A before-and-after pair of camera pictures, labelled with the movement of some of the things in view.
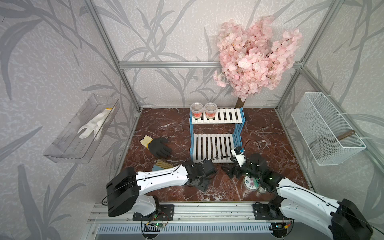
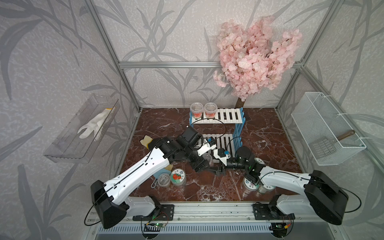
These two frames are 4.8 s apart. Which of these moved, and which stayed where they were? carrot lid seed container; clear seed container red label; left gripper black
Moved: left gripper black
Stayed: carrot lid seed container; clear seed container red label
